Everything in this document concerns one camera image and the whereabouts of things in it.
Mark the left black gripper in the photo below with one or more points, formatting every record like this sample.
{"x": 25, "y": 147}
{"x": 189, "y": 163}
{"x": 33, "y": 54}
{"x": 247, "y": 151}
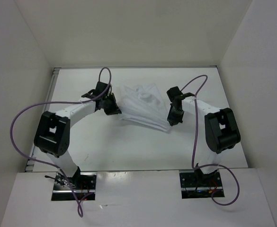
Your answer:
{"x": 114, "y": 109}

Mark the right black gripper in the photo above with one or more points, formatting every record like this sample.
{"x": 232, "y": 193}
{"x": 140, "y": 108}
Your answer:
{"x": 173, "y": 120}

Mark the white skirt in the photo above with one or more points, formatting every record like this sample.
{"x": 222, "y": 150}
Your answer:
{"x": 144, "y": 104}

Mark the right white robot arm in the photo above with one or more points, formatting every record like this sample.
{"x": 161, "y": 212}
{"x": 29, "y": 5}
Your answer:
{"x": 221, "y": 130}

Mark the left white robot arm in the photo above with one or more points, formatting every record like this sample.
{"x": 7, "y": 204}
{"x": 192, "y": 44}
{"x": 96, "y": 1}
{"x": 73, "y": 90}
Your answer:
{"x": 53, "y": 132}

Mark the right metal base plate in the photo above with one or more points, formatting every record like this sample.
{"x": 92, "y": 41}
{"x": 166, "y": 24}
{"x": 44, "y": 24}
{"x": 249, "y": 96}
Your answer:
{"x": 196, "y": 185}

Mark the metal base plate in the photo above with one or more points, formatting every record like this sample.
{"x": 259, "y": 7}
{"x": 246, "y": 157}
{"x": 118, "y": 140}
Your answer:
{"x": 85, "y": 190}
{"x": 196, "y": 185}

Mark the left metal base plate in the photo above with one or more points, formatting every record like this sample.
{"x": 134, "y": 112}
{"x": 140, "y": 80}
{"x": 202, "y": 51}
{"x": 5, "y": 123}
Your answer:
{"x": 85, "y": 190}

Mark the aluminium table frame rail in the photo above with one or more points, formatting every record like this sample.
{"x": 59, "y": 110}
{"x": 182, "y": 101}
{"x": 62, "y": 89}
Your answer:
{"x": 106, "y": 143}

